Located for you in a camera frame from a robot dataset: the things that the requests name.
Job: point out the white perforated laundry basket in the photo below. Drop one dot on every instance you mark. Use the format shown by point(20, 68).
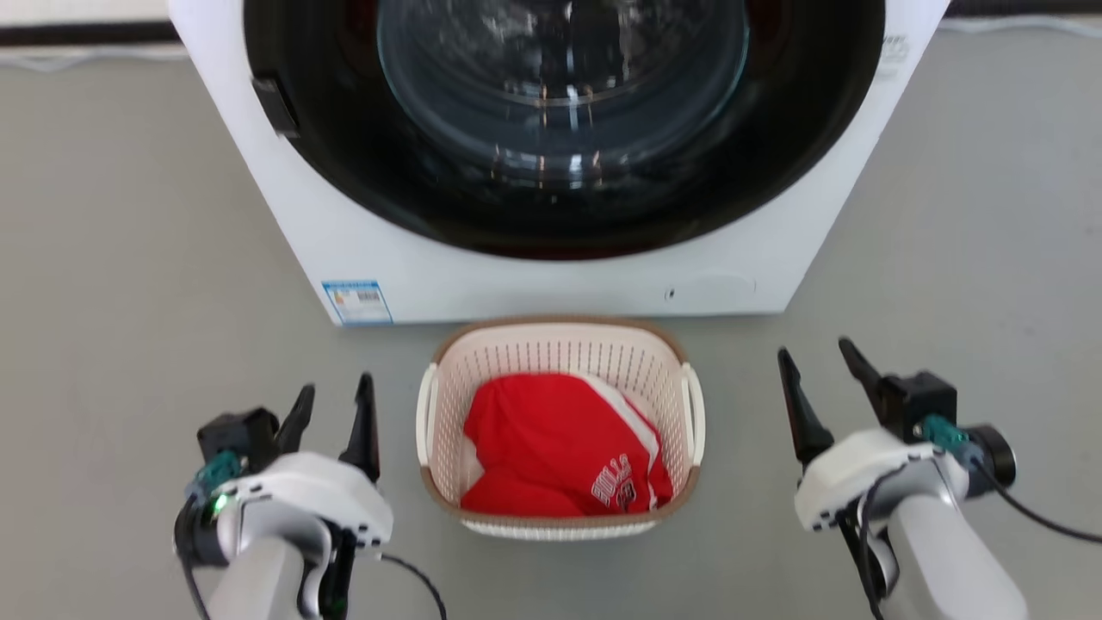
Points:
point(560, 349)

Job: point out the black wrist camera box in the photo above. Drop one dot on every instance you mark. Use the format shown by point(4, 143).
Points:
point(925, 400)
point(237, 435)

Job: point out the white front-load washing machine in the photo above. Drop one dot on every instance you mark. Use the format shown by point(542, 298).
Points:
point(301, 250)

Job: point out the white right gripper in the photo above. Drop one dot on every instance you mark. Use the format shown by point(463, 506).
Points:
point(861, 469)

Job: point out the round white filter cover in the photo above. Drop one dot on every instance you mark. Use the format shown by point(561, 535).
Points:
point(710, 290)

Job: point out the red basketball jersey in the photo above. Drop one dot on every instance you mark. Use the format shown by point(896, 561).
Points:
point(534, 439)

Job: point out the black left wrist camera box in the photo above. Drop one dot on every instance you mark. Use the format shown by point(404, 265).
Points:
point(237, 435)

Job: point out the small printed text sticker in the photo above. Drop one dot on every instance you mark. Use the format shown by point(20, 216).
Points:
point(895, 56)

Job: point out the round black glass washer door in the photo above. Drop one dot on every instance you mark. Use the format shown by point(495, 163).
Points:
point(344, 172)

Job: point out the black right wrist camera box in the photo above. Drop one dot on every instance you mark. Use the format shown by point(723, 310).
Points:
point(925, 400)

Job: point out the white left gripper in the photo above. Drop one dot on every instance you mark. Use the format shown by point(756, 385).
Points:
point(301, 499)

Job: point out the blue energy label sticker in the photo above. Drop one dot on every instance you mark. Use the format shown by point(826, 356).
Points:
point(357, 301)

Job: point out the steel washing drum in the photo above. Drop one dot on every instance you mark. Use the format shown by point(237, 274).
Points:
point(560, 86)

